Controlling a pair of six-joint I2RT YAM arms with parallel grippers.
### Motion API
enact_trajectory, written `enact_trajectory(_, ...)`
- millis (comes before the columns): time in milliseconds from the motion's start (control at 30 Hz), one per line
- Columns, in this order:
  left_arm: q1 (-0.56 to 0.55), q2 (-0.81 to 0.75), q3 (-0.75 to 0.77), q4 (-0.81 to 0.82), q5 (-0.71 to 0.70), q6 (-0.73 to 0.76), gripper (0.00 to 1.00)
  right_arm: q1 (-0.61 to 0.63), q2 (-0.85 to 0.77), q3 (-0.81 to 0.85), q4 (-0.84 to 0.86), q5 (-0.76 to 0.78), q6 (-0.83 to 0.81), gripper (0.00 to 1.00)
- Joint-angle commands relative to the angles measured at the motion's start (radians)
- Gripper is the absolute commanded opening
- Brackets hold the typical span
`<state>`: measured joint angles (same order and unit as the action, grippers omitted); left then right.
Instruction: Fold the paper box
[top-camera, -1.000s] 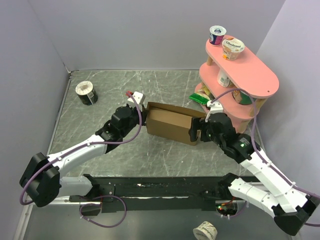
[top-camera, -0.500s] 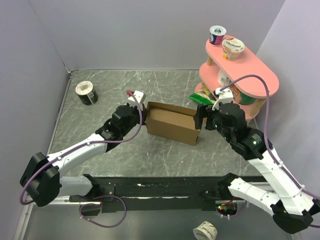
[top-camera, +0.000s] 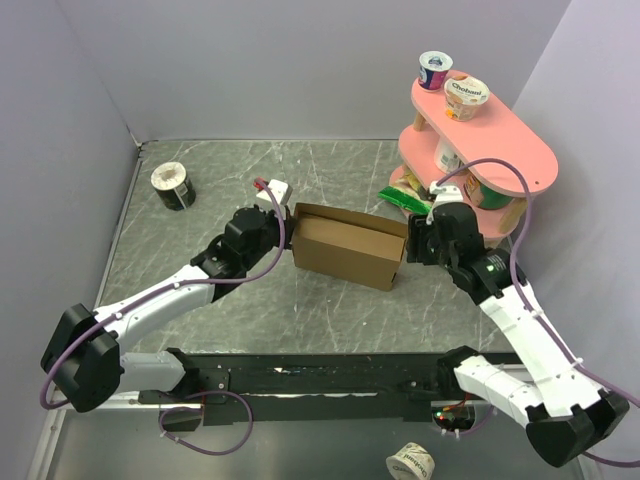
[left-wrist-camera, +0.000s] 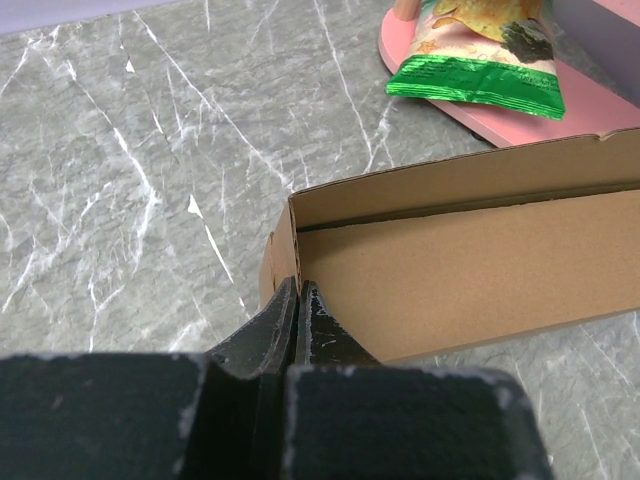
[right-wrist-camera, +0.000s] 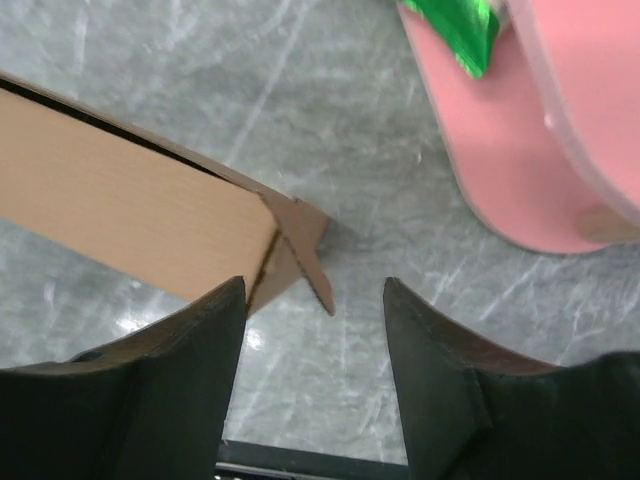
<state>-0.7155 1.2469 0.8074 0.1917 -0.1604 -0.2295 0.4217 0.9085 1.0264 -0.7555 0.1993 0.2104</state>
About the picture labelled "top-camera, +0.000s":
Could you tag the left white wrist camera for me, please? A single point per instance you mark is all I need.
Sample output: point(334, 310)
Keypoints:
point(280, 190)

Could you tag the green cup middle shelf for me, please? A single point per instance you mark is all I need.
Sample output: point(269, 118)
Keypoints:
point(483, 196)

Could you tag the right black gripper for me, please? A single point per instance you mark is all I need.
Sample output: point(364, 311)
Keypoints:
point(417, 231)

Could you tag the white cup middle shelf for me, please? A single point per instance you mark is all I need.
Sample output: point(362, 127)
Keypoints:
point(445, 158)

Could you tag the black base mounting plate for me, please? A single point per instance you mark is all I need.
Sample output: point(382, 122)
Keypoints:
point(293, 387)

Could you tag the aluminium rail frame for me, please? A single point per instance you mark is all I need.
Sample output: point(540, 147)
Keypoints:
point(151, 436)

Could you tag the green chips bag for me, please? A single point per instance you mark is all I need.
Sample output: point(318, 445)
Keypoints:
point(407, 193)

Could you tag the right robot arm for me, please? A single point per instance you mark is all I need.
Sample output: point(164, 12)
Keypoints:
point(563, 411)

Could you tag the pink three-tier shelf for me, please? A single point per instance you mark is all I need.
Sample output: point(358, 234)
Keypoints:
point(494, 132)

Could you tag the black-label yogurt cup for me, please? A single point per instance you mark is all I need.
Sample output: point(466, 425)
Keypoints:
point(173, 185)

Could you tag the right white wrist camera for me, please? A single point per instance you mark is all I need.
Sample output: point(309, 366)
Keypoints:
point(440, 195)

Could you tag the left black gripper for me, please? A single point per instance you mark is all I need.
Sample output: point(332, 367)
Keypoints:
point(289, 226)

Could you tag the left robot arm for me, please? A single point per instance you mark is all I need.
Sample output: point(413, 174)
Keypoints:
point(90, 358)

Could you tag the orange Chobani yogurt cup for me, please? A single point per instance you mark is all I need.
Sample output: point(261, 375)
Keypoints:
point(464, 95)

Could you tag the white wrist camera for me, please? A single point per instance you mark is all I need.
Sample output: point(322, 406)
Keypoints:
point(440, 195)
point(280, 190)

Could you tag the brown cardboard box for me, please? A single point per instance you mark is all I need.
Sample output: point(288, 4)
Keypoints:
point(356, 247)

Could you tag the yogurt cup bottom edge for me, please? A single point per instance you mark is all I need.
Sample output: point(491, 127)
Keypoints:
point(411, 462)

